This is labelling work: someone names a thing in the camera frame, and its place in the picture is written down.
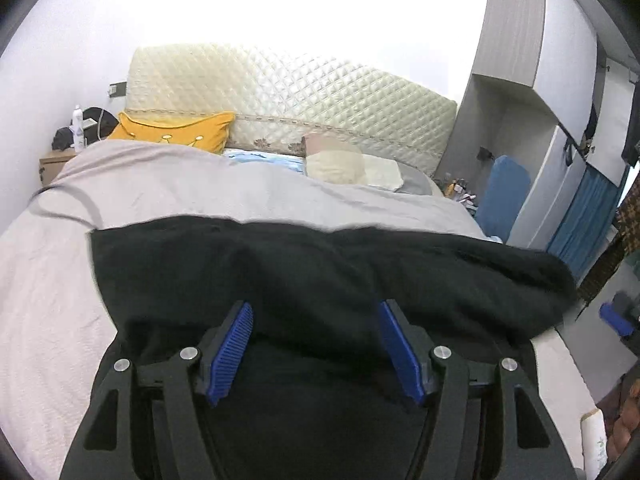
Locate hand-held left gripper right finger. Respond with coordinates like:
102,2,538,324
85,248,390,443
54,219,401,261
377,300,578,480

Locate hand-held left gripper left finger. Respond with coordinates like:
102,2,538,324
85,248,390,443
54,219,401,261
60,301,254,480

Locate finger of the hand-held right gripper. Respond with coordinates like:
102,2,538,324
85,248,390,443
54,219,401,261
599,302,637,337

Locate black puffer jacket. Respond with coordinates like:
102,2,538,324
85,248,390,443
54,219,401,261
87,214,578,480

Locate blue curtain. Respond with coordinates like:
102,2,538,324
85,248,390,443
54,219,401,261
545,166,621,281

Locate white bolster with green print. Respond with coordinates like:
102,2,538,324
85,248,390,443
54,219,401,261
580,409,610,480

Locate group of small bottles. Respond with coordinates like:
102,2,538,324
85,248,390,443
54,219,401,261
440,176,481,207

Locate white and grey pillow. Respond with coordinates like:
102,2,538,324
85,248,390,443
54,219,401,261
362,155,443,197

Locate bed with grey blanket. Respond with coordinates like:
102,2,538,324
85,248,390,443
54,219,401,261
0,139,608,480

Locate light blue bed sheet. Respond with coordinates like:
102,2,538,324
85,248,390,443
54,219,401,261
221,148,307,175

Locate beige pillow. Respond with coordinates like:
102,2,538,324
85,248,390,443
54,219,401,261
302,131,368,186

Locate yellow pillow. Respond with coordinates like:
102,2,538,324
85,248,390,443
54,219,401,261
106,111,237,156

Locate wooden nightstand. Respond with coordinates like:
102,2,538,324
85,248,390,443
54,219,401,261
39,149,81,192

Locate black bag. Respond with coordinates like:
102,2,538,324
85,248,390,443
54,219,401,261
51,106,120,152

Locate cream quilted headboard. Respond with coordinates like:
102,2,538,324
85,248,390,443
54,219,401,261
123,44,458,178

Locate white bottle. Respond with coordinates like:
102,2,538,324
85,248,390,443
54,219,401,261
71,105,87,153

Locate grey white wardrobe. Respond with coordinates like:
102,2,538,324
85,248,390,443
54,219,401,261
432,0,640,281

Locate black cable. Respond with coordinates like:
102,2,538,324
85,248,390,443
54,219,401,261
27,186,106,231

